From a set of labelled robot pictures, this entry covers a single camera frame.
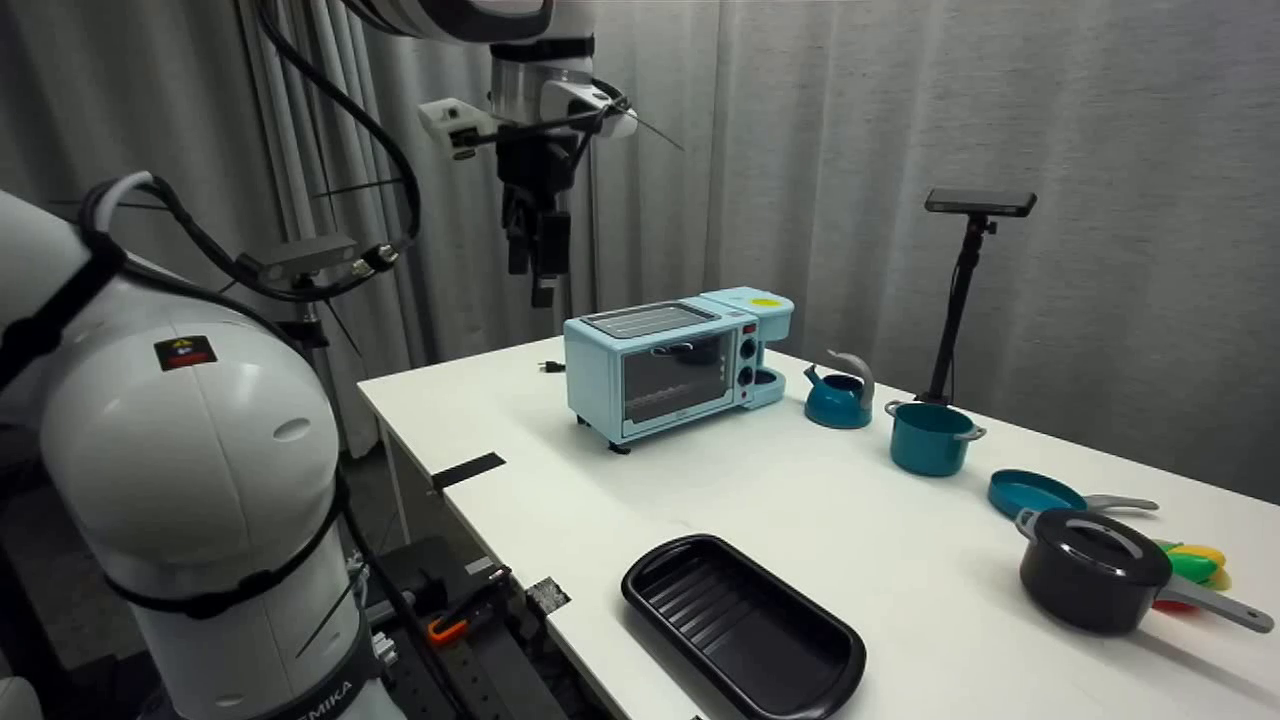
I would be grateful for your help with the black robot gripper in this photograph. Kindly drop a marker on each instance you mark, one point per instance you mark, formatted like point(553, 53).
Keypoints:
point(538, 173)

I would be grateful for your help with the glass saucepan lid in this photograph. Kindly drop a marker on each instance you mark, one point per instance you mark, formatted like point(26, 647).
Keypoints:
point(1092, 541)

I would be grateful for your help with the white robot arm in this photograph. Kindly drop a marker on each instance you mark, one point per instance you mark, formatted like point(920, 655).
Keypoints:
point(200, 467)

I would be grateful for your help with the teal toy pot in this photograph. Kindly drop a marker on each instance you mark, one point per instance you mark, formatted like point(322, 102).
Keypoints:
point(930, 437)

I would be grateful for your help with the teal pot lid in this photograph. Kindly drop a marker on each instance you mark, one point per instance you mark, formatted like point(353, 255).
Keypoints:
point(1019, 488)

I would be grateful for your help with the light blue toaster oven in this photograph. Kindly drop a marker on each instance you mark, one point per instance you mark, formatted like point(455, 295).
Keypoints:
point(649, 370)

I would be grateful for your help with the teal toy kettle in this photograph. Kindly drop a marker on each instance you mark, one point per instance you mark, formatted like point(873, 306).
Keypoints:
point(842, 397)

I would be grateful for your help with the black baking tray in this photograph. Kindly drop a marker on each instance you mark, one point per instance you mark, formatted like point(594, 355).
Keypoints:
point(755, 638)

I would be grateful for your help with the black saucepan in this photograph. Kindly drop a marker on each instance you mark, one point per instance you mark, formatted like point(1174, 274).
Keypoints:
point(1108, 601)

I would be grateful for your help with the toy corn vegetable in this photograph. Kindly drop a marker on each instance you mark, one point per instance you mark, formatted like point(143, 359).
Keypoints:
point(1198, 560)

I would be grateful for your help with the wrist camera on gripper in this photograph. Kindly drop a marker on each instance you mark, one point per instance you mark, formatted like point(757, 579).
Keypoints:
point(457, 127)

